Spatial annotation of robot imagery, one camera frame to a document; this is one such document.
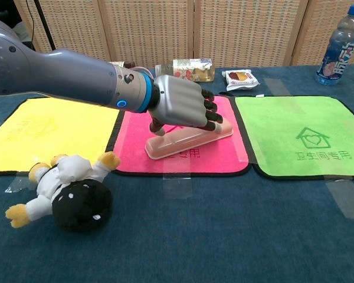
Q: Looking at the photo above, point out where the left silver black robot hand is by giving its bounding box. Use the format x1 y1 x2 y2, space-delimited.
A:
147 74 224 137

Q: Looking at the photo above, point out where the pink rectangular case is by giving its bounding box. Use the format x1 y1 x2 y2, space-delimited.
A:
145 122 234 161

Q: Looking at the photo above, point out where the pink microfibre cloth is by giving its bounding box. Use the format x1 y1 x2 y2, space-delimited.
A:
107 94 251 177

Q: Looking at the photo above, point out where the green microfibre cloth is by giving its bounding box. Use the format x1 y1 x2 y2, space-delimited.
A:
234 94 354 180

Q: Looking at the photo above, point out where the yellow microfibre cloth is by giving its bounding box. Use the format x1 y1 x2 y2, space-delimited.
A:
0 97 122 175

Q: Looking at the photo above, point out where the pale yellow drink bottle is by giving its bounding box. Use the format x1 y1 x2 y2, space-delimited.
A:
155 58 216 84

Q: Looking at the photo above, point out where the dark tea bottle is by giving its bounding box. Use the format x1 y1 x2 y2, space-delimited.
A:
107 60 138 71

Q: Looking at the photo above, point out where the white snack packet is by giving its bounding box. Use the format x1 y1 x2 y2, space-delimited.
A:
221 69 261 91

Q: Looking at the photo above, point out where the woven folding screen panel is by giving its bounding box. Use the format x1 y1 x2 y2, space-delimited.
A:
13 0 112 64
99 0 196 68
194 0 309 68
291 0 354 66

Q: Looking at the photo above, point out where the clear tape piece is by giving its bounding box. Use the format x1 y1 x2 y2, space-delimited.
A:
263 77 292 97
162 173 194 199
325 176 354 221

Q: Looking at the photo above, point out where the black white plush toy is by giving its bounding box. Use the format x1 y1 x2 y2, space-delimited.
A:
5 151 122 233

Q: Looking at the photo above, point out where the blue felt table cover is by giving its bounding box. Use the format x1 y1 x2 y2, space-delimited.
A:
0 64 354 283

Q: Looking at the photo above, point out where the black tripod stand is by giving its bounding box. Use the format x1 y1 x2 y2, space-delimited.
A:
34 0 56 51

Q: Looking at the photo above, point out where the blue sports drink bottle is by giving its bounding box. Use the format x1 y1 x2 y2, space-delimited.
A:
315 4 354 86

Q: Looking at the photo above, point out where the black floor cable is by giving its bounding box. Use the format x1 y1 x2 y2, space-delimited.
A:
27 0 37 50

